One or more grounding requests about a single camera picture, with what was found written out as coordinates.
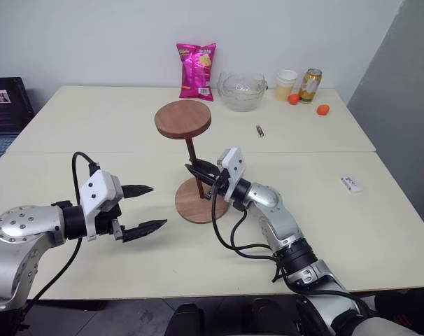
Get clear glass bowl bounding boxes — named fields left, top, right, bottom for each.
left=217, top=71, right=269, bottom=113

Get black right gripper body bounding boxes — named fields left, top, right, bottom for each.
left=204, top=169, right=232, bottom=200

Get pink chip bag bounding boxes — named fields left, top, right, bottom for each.
left=176, top=42, right=218, bottom=103

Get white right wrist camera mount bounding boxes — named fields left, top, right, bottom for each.
left=217, top=147, right=248, bottom=204

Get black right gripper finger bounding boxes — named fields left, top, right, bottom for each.
left=185, top=164, right=217, bottom=184
left=191, top=158, right=220, bottom=175

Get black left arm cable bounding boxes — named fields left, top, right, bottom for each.
left=25, top=151, right=101, bottom=306

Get round wooden base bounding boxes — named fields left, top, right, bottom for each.
left=174, top=176, right=230, bottom=225

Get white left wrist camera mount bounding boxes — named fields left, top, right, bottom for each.
left=79, top=169, right=122, bottom=242

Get small white packet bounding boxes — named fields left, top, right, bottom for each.
left=340, top=176, right=365, bottom=194

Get white paper cup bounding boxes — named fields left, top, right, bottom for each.
left=275, top=69, right=299, bottom=103

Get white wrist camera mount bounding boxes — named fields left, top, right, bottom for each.
left=217, top=147, right=248, bottom=204
left=79, top=169, right=122, bottom=242

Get white robot body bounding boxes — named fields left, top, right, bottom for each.
left=348, top=316, right=424, bottom=336

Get wooden pole with round top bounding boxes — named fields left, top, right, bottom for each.
left=154, top=100, right=212, bottom=201

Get black laptop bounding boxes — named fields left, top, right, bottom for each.
left=0, top=76, right=36, bottom=169

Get yellow green drink can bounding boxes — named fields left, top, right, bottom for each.
left=298, top=68, right=323, bottom=105

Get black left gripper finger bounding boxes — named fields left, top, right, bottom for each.
left=122, top=219, right=169, bottom=244
left=122, top=184, right=155, bottom=201

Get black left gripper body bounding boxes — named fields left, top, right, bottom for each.
left=92, top=201, right=127, bottom=243

